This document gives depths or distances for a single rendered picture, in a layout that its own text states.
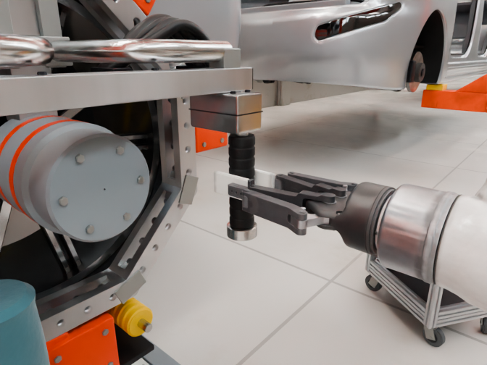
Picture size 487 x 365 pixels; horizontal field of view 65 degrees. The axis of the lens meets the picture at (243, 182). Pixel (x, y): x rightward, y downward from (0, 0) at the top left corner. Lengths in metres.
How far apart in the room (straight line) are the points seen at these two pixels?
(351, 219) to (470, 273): 0.11
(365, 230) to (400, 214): 0.04
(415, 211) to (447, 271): 0.06
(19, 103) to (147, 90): 0.12
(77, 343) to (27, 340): 0.20
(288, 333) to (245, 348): 0.18
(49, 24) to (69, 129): 0.15
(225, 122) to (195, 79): 0.07
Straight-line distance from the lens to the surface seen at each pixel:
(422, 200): 0.39
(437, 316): 1.54
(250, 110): 0.49
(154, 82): 0.43
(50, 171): 0.44
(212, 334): 1.54
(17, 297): 0.51
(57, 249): 0.76
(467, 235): 0.37
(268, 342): 1.51
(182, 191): 0.73
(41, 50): 0.39
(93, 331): 0.72
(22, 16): 0.58
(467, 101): 3.88
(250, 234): 0.54
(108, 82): 0.40
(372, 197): 0.40
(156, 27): 0.54
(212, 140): 0.76
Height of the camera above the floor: 1.00
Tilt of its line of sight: 19 degrees down
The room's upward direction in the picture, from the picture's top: straight up
